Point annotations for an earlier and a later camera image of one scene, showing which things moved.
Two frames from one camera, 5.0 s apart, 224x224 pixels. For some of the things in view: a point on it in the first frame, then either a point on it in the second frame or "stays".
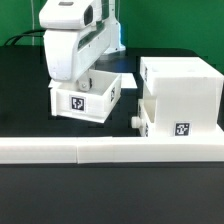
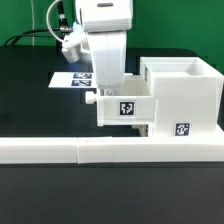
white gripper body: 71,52 to 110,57
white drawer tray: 69,101 to 130,103
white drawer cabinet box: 186,92 stays
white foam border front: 97,149 stays
